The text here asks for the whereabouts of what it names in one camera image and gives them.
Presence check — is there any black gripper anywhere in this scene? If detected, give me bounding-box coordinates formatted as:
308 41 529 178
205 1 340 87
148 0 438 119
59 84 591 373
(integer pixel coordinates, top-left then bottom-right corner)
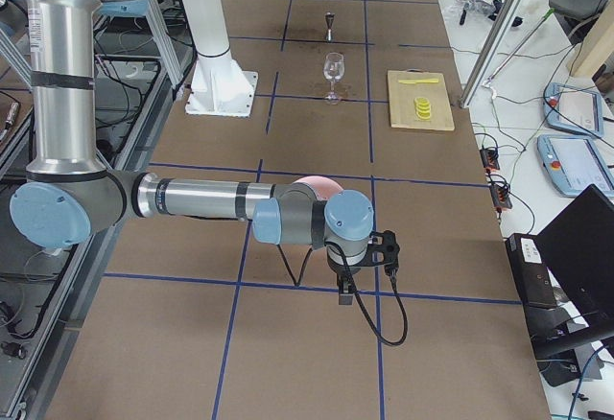
327 251 362 305

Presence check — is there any clear wine glass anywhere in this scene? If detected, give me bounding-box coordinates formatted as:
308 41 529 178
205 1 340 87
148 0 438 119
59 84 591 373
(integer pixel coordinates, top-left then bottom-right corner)
323 52 344 105

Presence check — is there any steel double jigger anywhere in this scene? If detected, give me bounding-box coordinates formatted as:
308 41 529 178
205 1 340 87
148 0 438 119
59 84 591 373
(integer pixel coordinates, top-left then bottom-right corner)
325 12 335 42

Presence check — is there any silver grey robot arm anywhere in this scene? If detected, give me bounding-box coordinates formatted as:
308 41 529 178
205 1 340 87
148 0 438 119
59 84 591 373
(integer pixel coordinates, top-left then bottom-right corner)
10 0 376 303

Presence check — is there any pink plastic bowl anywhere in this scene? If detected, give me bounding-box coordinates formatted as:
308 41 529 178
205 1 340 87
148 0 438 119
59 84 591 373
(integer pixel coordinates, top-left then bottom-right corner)
291 175 343 201

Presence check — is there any orange terminal block lower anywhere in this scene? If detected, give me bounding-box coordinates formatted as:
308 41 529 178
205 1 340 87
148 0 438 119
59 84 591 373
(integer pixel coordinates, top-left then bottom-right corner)
487 175 512 213

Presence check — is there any orange terminal block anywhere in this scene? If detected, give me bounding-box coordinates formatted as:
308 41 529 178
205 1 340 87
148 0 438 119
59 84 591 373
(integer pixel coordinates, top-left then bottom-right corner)
487 175 512 213
480 148 500 175

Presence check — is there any black box with label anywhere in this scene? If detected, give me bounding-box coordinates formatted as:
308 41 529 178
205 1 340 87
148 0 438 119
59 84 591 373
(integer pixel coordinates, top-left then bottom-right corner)
505 233 562 310

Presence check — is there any front lemon slice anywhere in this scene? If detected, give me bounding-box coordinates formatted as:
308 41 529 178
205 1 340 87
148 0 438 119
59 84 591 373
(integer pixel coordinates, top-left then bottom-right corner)
416 112 432 121

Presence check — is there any orange terminal block upper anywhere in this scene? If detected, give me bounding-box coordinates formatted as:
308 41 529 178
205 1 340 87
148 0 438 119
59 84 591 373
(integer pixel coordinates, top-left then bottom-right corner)
480 148 500 175

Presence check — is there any bamboo cutting board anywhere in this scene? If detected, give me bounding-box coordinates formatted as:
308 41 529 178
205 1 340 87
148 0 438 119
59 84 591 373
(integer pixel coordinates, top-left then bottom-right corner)
388 70 455 131

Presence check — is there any yellow plastic knife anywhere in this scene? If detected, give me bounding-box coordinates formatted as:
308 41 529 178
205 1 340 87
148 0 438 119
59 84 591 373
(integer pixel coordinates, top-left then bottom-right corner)
397 78 440 85

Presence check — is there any black laptop computer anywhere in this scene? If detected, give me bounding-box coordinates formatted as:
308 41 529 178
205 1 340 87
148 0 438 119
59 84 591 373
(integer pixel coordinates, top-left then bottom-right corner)
533 184 613 360

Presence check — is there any lower teach pendant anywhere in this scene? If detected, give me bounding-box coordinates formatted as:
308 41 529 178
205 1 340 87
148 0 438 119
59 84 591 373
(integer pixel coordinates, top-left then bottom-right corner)
537 134 613 198

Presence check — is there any teach pendant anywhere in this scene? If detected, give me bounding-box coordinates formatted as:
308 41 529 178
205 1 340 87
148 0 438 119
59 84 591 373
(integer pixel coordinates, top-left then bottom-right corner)
543 82 604 138
537 134 613 198

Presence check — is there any upper teach pendant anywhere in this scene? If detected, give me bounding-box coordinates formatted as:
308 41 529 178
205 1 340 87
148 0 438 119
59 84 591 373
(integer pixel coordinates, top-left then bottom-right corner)
543 82 604 138

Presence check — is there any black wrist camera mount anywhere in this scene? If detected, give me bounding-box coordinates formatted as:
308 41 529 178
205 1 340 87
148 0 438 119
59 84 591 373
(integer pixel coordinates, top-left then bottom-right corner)
359 230 400 269

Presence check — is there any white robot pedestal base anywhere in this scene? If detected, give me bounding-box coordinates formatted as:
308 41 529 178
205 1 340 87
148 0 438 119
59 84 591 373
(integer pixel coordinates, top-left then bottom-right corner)
182 0 258 118

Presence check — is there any aluminium frame post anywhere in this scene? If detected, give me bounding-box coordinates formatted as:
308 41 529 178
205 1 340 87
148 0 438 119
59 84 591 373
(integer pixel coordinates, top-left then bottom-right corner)
459 0 522 108

